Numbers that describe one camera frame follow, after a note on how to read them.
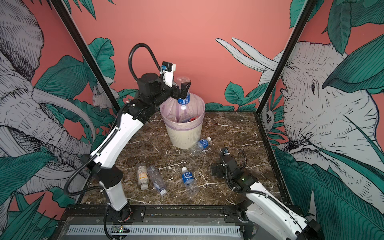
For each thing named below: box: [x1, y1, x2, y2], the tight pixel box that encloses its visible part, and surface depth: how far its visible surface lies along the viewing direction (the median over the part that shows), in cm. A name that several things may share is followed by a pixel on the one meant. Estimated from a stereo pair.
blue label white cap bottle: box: [176, 76, 192, 110], surface depth 69 cm
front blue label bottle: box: [181, 166, 200, 196], surface depth 84 cm
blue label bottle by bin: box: [191, 136, 212, 155], surface depth 99 cm
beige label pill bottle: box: [137, 162, 149, 191], surface depth 84 cm
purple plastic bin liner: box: [159, 93, 206, 131], surface depth 81 cm
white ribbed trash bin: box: [161, 114, 205, 149], surface depth 84 cm
